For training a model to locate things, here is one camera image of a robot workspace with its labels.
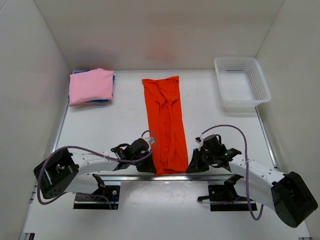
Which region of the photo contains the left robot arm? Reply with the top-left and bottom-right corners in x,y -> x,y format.
33,137 -> 157,205

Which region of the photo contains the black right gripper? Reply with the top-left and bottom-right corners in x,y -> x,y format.
186,148 -> 216,174

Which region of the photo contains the blue folded t shirt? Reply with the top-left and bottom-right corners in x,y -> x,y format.
67,70 -> 117,104

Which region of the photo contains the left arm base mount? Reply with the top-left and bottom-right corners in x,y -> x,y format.
73,181 -> 121,210

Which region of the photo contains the orange t shirt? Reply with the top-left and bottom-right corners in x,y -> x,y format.
142,76 -> 189,175

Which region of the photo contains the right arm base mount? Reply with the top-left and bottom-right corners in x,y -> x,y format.
197,181 -> 249,212

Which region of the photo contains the white perforated plastic basket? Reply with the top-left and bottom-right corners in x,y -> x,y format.
214,56 -> 271,110

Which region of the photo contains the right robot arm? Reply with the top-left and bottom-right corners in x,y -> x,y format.
186,134 -> 318,228

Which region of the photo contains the pink folded t shirt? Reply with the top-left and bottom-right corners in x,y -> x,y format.
68,67 -> 114,106

